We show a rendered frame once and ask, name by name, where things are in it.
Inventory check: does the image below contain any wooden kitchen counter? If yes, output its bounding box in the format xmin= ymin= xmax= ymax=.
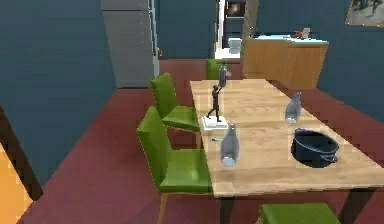
xmin=241 ymin=34 xmax=330 ymax=90

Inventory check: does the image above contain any dark figure statue white base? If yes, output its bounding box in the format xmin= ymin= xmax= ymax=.
xmin=201 ymin=84 xmax=230 ymax=131

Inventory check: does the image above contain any grey spray bottle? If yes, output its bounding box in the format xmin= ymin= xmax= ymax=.
xmin=218 ymin=62 xmax=232 ymax=88

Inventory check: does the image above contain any clear glass bottle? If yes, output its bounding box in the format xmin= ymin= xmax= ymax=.
xmin=220 ymin=123 xmax=241 ymax=168
xmin=284 ymin=91 xmax=303 ymax=125

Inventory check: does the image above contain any wooden dining table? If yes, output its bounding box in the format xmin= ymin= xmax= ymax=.
xmin=189 ymin=78 xmax=384 ymax=224

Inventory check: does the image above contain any grey fridge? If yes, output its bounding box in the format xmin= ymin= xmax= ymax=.
xmin=100 ymin=0 xmax=160 ymax=89

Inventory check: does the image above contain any black pot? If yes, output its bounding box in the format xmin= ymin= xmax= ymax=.
xmin=290 ymin=127 xmax=340 ymax=169

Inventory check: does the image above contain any framed wall picture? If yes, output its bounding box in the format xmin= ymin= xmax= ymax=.
xmin=344 ymin=0 xmax=384 ymax=28
xmin=225 ymin=0 xmax=247 ymax=18

